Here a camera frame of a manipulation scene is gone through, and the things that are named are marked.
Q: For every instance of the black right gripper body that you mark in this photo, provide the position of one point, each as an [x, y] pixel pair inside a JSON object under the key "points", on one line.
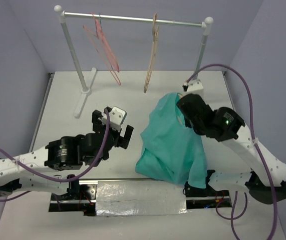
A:
{"points": [[194, 125]]}

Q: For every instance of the teal t shirt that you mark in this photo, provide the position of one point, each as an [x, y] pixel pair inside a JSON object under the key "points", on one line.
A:
{"points": [[171, 151]]}

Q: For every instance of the white clothes rack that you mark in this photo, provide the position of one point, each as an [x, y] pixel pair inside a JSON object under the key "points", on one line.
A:
{"points": [[86, 87]]}

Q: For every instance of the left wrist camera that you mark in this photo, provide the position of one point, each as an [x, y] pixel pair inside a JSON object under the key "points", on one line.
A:
{"points": [[117, 117]]}

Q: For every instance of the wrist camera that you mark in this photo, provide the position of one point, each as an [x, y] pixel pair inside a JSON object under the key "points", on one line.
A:
{"points": [[117, 117], [193, 87]]}

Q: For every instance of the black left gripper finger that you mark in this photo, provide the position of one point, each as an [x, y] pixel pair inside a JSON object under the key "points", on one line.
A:
{"points": [[127, 136], [97, 124]]}

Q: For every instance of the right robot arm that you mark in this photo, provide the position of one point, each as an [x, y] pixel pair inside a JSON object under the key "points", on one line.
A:
{"points": [[266, 180]]}

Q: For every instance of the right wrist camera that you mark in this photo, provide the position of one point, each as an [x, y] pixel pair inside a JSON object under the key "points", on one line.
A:
{"points": [[193, 87]]}

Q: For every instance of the hanging wooden hanger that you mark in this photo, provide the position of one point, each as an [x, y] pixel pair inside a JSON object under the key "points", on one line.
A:
{"points": [[155, 33]]}

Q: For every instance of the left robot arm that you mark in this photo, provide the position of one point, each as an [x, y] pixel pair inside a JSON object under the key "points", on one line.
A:
{"points": [[57, 167]]}

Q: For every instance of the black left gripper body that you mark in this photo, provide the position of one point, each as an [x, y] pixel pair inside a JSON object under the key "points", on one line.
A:
{"points": [[116, 135]]}

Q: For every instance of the foil covered base plate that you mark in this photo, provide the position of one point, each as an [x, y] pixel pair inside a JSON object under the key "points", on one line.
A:
{"points": [[137, 197]]}

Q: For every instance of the pink wire hanger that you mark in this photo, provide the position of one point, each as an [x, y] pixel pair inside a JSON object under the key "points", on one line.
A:
{"points": [[102, 47]]}

